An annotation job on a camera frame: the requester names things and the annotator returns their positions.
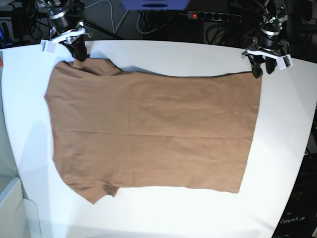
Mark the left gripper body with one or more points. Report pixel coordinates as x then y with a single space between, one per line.
259 54

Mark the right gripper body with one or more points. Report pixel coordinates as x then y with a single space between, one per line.
69 35

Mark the brown T-shirt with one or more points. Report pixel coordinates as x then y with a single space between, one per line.
114 129

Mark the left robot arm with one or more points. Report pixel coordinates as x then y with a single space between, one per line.
267 45

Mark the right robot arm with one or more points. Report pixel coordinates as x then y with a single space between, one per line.
67 19

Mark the black power strip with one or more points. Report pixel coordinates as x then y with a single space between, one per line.
213 16

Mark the black OpenArm equipment case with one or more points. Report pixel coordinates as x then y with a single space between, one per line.
299 219

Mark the white box at corner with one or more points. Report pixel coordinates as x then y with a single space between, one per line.
18 216

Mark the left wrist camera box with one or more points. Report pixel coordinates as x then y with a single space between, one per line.
284 62

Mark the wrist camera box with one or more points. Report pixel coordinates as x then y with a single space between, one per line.
284 62
48 46

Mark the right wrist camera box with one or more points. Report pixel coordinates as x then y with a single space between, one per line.
48 46

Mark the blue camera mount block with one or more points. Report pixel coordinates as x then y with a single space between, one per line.
154 4

